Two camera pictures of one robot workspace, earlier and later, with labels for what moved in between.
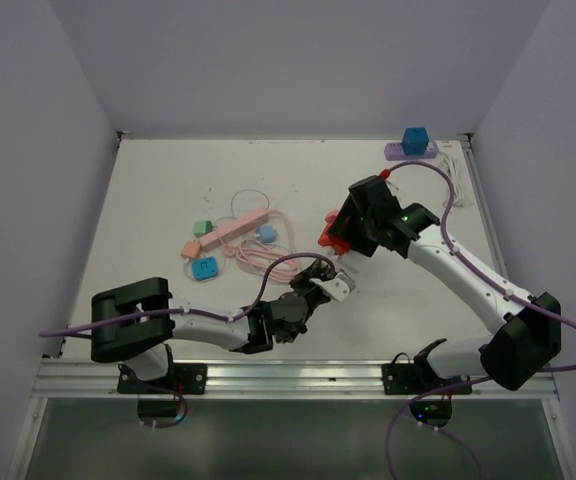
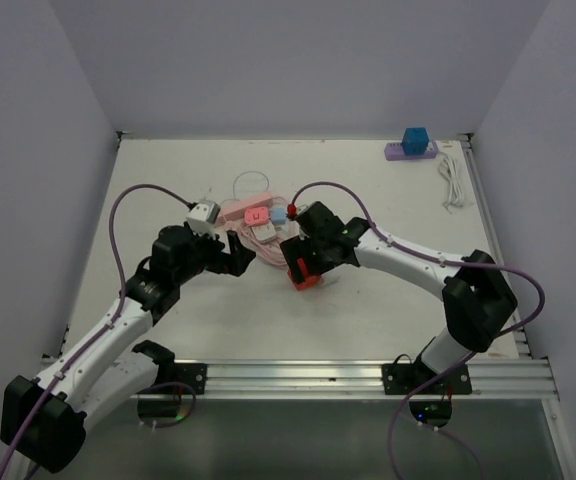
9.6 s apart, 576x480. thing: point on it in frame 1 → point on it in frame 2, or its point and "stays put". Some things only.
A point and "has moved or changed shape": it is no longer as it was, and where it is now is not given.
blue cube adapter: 415,141 stays put
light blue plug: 266,233 → 279,215
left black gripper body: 313,295 → 208,256
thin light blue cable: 248,190 → 248,172
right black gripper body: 364,237 → 322,258
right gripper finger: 344,224 → 294,248
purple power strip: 394,151 stays put
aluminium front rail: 98,379 stays put
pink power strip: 228,232 has moved or changed shape
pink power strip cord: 257,262 → 273,251
